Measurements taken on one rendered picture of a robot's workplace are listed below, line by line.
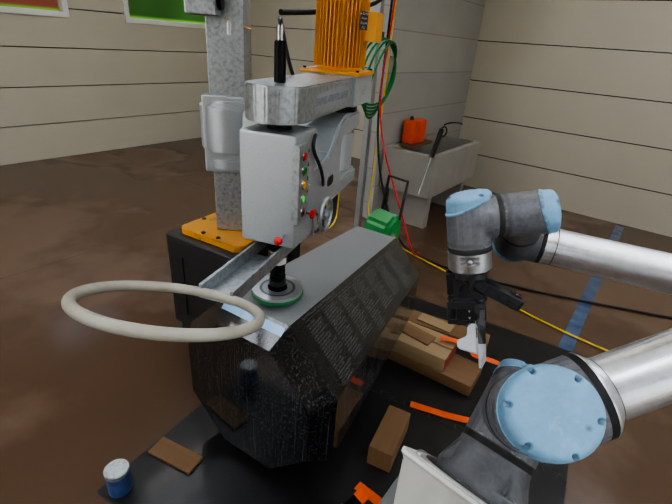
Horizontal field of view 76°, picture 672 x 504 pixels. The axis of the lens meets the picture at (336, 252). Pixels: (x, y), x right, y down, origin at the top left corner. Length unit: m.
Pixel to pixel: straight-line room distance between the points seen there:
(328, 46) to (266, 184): 0.78
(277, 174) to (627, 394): 1.16
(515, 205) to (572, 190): 5.68
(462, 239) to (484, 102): 5.88
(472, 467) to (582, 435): 0.25
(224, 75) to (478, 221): 1.83
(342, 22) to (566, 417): 1.73
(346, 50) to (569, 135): 4.75
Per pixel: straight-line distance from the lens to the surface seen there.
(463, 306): 0.97
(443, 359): 2.73
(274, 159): 1.52
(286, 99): 1.47
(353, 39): 2.09
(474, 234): 0.90
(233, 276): 1.53
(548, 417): 0.79
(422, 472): 0.93
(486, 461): 0.96
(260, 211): 1.61
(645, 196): 6.52
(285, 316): 1.76
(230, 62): 2.46
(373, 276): 2.21
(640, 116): 6.39
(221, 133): 2.44
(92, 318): 1.03
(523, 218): 0.92
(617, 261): 1.09
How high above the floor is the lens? 1.86
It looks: 26 degrees down
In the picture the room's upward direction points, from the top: 4 degrees clockwise
